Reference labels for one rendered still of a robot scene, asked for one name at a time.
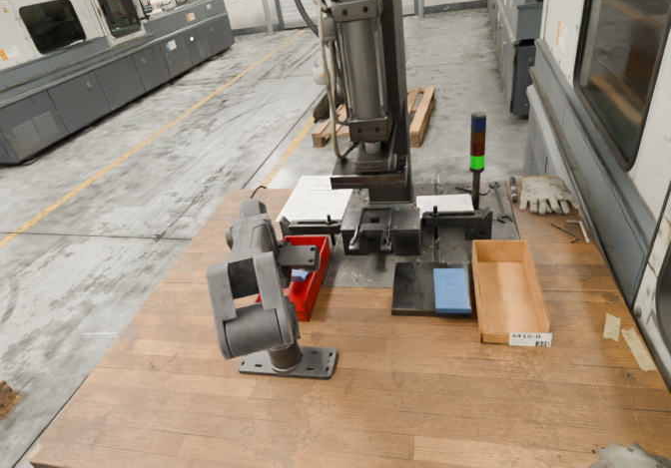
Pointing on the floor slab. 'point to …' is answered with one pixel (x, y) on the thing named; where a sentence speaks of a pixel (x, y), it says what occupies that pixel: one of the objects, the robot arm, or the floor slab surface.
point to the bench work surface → (369, 376)
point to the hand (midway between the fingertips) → (287, 277)
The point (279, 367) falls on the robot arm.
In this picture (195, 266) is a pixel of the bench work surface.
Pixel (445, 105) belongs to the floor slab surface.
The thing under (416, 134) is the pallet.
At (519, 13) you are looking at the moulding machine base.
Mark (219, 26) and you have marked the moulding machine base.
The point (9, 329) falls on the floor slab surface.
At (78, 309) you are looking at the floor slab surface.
